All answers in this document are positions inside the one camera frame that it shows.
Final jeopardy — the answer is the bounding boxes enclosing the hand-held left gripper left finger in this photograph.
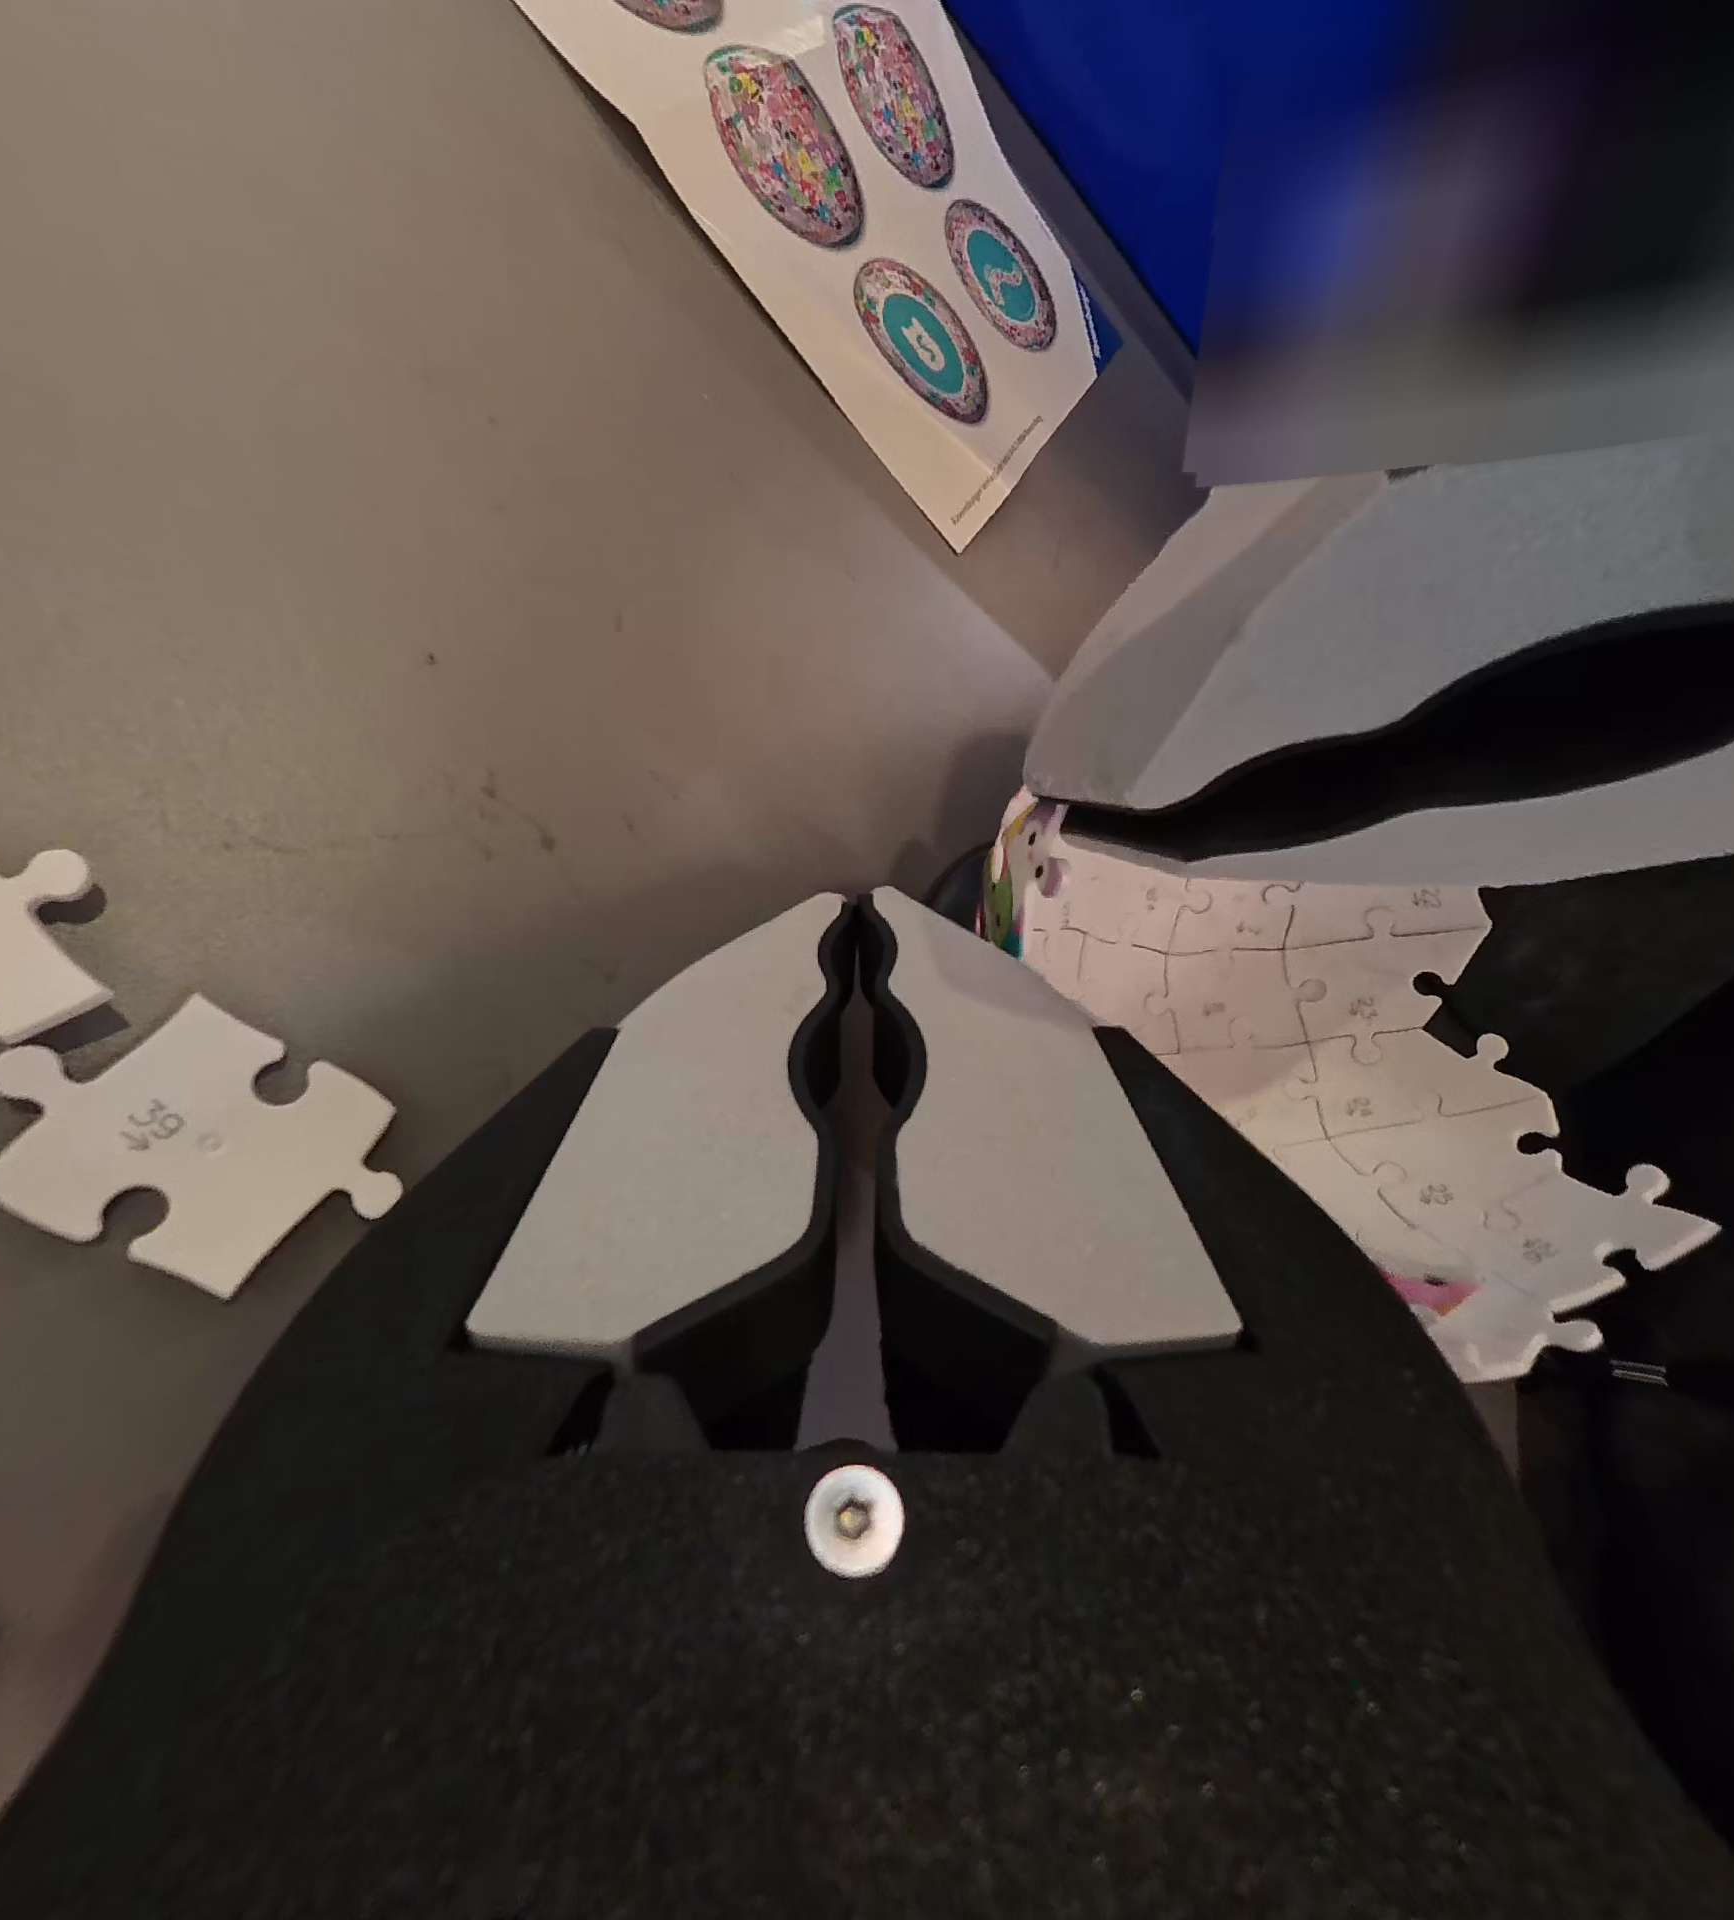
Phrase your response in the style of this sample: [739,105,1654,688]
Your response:
[463,888,857,1457]

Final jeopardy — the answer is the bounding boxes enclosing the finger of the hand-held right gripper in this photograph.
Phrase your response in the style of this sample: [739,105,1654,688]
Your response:
[1053,600,1734,904]
[1021,432,1734,819]

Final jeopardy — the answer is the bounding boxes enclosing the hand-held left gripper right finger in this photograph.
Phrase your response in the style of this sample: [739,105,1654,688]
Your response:
[860,884,1245,1454]

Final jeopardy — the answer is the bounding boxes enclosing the colourful puzzle ball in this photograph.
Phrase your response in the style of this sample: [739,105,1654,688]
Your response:
[979,786,1724,1386]

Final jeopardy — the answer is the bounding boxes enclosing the white puzzle pieces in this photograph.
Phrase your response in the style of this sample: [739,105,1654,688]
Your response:
[0,796,404,1728]

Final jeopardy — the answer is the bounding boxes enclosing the black round ball stand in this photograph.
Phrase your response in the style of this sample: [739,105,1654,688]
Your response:
[926,841,1001,945]

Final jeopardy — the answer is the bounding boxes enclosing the puzzle instruction leaflet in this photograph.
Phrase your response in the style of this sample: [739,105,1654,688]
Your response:
[515,0,1120,556]

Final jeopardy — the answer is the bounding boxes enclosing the blue plastic bin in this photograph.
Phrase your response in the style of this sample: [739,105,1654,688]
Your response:
[942,0,1214,361]

